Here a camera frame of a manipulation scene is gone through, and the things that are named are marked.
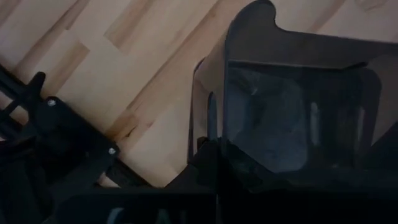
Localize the smoke grey plastic basket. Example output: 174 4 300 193
187 0 398 194

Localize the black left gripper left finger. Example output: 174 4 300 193
55 136 220 224

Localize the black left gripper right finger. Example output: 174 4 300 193
217 138 398 224

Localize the black metal shelf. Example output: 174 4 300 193
0 63 153 224

